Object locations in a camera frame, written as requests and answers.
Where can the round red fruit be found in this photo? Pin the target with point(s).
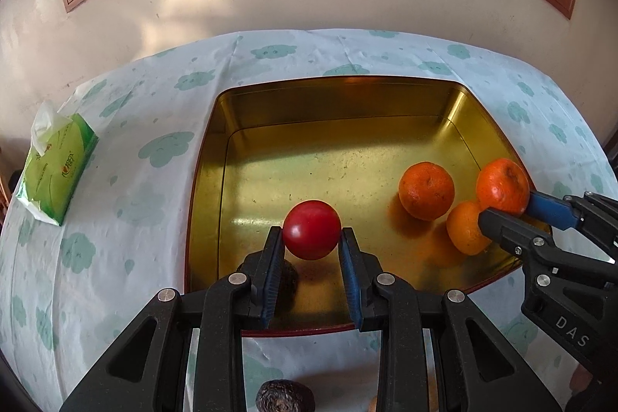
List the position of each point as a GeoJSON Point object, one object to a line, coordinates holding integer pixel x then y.
{"type": "Point", "coordinates": [311, 229]}

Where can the large dark wrinkled fruit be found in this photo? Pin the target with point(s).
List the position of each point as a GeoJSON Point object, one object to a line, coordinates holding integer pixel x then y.
{"type": "Point", "coordinates": [285, 398]}

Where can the blemished orange mandarin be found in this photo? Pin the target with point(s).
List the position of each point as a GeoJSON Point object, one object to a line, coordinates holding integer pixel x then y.
{"type": "Point", "coordinates": [502, 186]}

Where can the brown longan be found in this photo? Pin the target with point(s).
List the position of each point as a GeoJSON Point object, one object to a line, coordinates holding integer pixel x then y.
{"type": "Point", "coordinates": [374, 406]}

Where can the green tissue pack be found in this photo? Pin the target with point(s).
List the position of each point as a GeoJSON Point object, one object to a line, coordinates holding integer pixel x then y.
{"type": "Point", "coordinates": [53, 170]}

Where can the smooth yellow-orange mandarin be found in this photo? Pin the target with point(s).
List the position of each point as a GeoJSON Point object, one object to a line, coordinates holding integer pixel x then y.
{"type": "Point", "coordinates": [463, 231]}

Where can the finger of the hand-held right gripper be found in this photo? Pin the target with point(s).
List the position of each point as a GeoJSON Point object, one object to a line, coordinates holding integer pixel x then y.
{"type": "Point", "coordinates": [512, 236]}
{"type": "Point", "coordinates": [550, 210]}

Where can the gold metal tray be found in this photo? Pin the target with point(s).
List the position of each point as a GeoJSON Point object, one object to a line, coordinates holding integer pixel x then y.
{"type": "Point", "coordinates": [314, 151]}

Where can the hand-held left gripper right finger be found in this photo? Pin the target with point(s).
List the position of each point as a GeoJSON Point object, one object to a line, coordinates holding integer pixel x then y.
{"type": "Point", "coordinates": [350, 279]}

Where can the small orange mandarin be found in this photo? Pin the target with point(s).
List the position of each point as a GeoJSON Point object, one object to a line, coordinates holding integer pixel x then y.
{"type": "Point", "coordinates": [426, 191]}

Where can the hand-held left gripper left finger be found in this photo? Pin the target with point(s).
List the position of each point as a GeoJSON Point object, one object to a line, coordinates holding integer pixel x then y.
{"type": "Point", "coordinates": [273, 277]}

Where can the cloud-print tablecloth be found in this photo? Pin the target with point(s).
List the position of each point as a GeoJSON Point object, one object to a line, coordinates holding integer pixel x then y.
{"type": "Point", "coordinates": [145, 199]}

